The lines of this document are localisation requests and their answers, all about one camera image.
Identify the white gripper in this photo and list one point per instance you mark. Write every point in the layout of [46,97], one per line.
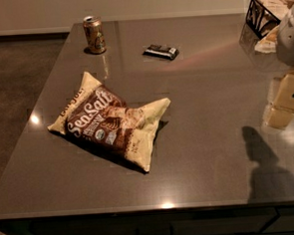
[290,41]

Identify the brown sea salt chip bag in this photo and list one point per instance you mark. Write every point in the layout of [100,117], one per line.
[97,116]

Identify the dark table drawer front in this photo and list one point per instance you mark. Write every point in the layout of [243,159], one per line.
[226,222]

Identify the black snack bar wrapper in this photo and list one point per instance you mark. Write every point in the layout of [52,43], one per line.
[168,53]

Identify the gold soda can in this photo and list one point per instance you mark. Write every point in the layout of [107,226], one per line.
[94,34]

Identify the black wire napkin basket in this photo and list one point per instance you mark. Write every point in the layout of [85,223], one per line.
[263,17]

